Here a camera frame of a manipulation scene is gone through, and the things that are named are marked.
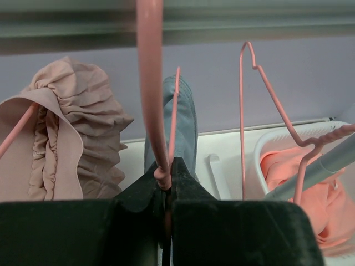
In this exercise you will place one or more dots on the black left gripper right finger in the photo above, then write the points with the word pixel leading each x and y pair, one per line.
pixel 207 231

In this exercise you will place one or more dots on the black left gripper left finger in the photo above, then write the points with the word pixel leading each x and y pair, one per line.
pixel 124 230

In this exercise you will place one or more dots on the blue denim skirt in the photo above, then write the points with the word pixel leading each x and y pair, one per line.
pixel 186 121

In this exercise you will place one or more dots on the coral pink skirt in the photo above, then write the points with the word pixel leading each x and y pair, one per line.
pixel 328 204

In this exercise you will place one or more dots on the pink denim skirt hanger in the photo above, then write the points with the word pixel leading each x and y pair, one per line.
pixel 149 37

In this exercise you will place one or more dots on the pink dress hanger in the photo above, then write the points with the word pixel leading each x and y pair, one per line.
pixel 17 128

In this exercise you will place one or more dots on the white clothes rack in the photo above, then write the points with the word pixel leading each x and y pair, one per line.
pixel 305 47

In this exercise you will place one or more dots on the dusty pink dress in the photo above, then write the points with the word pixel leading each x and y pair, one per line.
pixel 69 148

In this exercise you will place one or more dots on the white plastic basin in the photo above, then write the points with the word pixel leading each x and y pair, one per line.
pixel 334 156

